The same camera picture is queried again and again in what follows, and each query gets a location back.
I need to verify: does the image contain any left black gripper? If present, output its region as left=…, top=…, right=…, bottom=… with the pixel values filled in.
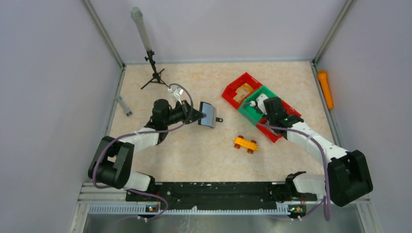
left=164, top=100, right=206, bottom=126

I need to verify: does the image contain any black leather card holder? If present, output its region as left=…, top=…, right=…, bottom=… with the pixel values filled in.
left=198, top=101, right=223, bottom=129

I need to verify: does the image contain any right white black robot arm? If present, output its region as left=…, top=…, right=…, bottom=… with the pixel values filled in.
left=249, top=96, right=374, bottom=207

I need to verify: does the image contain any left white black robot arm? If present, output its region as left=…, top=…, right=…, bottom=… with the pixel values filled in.
left=88, top=99, right=206, bottom=201

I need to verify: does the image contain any red bin with plastic bags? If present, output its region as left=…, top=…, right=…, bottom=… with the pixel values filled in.
left=256, top=99, right=301, bottom=143

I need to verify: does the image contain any yellow toy brick car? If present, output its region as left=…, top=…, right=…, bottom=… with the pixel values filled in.
left=234, top=135, right=259, bottom=154

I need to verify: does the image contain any red bin with wooden blocks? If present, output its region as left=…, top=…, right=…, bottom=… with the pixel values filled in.
left=222, top=72, right=263, bottom=109

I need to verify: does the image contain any orange flashlight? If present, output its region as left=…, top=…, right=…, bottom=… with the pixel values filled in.
left=317, top=70, right=334, bottom=110

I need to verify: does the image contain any small grey tool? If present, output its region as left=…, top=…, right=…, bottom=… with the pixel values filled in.
left=115, top=95, right=133, bottom=117

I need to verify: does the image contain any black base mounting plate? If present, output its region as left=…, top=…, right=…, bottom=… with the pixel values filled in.
left=125, top=182, right=317, bottom=210

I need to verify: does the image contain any black tripod with grey tube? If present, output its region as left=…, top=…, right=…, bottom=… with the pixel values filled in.
left=130, top=7, right=168, bottom=90

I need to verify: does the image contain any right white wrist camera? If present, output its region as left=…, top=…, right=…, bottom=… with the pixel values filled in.
left=249, top=94, right=268, bottom=115

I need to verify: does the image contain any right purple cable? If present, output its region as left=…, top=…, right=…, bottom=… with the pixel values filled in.
left=241, top=101, right=332, bottom=222

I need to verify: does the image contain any purple cable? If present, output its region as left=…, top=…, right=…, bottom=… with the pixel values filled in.
left=241, top=101, right=332, bottom=222
left=91, top=83, right=194, bottom=222

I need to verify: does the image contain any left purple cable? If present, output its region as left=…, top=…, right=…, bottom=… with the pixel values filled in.
left=91, top=83, right=194, bottom=222

